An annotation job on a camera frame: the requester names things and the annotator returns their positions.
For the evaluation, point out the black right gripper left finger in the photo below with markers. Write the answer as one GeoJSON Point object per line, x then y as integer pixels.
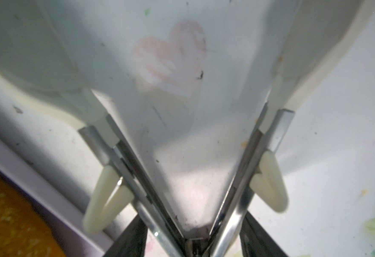
{"type": "Point", "coordinates": [131, 242]}

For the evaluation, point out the sesame seeded oval bread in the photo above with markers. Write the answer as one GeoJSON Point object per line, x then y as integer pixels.
{"type": "Point", "coordinates": [23, 233]}

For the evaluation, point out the lilac plastic tray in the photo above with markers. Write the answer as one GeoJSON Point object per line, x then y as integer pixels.
{"type": "Point", "coordinates": [63, 218]}

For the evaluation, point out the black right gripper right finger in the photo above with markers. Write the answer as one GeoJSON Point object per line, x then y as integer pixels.
{"type": "Point", "coordinates": [256, 242]}

